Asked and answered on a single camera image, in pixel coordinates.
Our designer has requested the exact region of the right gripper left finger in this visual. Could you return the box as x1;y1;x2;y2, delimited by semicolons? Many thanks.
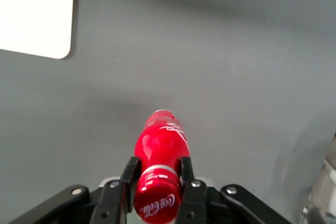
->
90;156;142;224

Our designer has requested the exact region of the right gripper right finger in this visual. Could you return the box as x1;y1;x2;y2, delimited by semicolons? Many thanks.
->
174;156;208;224

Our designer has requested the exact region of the red coke bottle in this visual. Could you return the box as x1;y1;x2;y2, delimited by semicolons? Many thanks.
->
133;108;191;224

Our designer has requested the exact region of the white tray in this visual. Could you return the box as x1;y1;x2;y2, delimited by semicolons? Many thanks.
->
0;0;76;60

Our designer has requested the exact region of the grey white machine part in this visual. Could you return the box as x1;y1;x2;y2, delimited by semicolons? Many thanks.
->
301;133;336;224

